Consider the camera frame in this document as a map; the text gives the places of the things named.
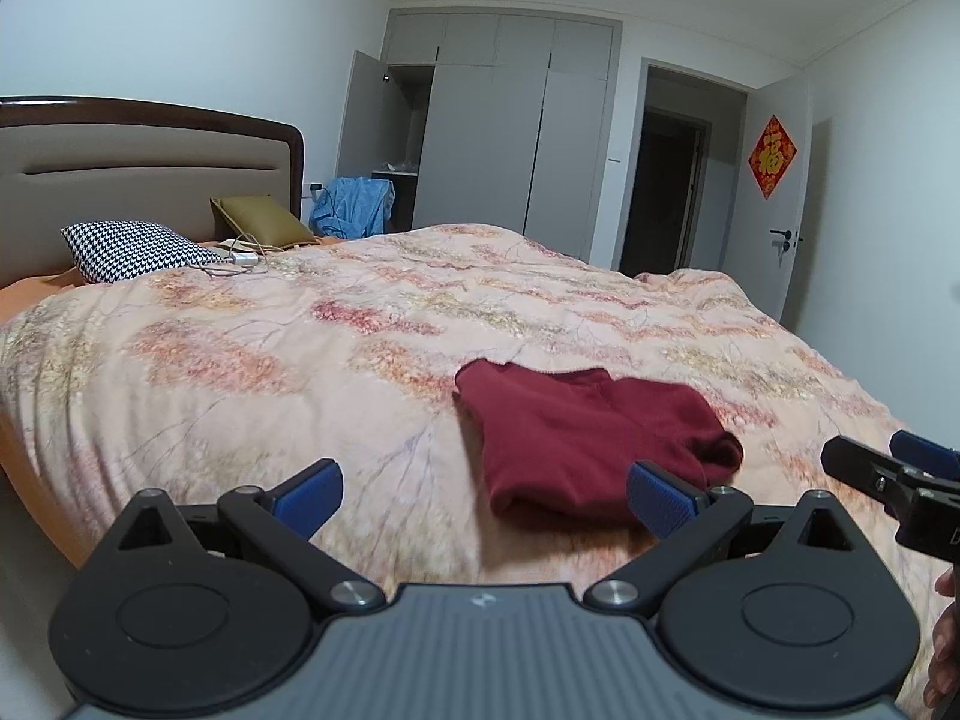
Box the dark red knit sweater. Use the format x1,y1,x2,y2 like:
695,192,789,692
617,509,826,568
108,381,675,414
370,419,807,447
454,359,743,530

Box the white bedroom door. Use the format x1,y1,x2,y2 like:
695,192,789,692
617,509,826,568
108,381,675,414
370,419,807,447
721,73,814,320

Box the blue clothes pile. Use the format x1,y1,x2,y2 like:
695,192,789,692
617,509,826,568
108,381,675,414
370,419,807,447
309,177,395,241

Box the person's right hand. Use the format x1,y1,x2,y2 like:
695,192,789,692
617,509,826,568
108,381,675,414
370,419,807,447
924,569,958,709

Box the floral peach bed quilt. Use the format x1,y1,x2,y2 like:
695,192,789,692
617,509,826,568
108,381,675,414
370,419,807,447
0,223,947,720

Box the olive green pillow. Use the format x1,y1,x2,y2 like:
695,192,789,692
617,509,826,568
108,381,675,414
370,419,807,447
210,195,316,249

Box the black white houndstooth pillow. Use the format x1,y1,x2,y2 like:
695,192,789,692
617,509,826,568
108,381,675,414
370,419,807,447
60,221,224,283

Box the red fu door decoration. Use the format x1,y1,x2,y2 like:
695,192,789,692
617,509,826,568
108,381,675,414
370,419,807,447
747,115,797,200

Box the brown padded bed headboard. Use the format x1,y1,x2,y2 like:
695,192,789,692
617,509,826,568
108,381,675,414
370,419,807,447
2,96,304,286

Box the grey built-in wardrobe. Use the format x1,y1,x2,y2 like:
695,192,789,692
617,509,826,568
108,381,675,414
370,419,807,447
335,8,622,259

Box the white charger with cable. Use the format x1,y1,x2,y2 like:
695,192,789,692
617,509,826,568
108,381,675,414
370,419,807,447
199,236,298,278

